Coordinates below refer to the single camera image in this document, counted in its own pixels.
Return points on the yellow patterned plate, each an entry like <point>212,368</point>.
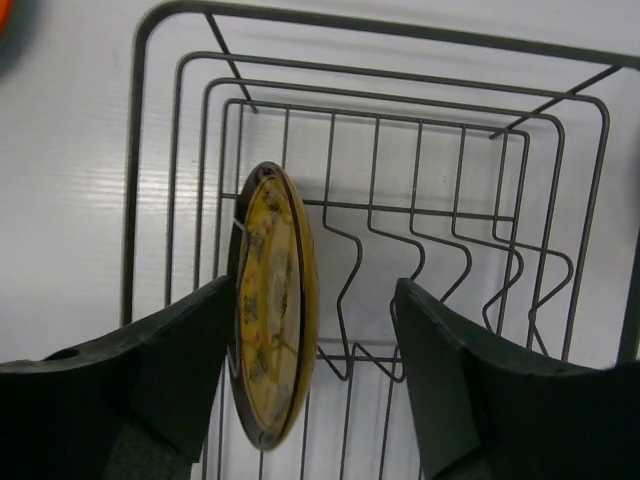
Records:
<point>272,261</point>

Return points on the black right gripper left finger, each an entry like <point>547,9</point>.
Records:
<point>133,404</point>

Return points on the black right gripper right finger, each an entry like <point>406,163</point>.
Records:
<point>486,408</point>

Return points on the grey wire dish rack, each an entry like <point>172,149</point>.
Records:
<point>501,174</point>

